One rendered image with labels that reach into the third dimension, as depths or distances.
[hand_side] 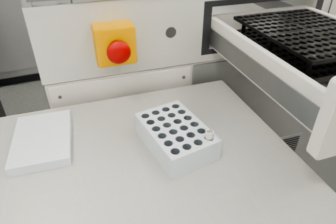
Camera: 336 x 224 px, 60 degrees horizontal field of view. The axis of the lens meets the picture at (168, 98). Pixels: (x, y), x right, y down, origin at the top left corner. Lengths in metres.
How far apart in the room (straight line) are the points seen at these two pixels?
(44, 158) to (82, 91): 0.19
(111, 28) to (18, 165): 0.25
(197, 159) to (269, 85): 0.16
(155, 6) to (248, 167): 0.33
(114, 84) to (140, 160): 0.21
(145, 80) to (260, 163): 0.29
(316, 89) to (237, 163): 0.15
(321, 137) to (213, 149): 0.14
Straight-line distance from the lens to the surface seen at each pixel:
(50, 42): 0.56
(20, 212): 0.43
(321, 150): 0.40
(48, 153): 0.47
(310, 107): 0.41
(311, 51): 0.49
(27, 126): 0.53
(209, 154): 0.43
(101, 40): 0.51
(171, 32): 0.59
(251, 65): 0.50
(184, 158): 0.40
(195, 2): 0.59
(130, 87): 0.61
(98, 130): 0.51
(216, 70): 0.67
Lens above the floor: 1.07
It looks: 33 degrees down
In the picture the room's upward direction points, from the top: straight up
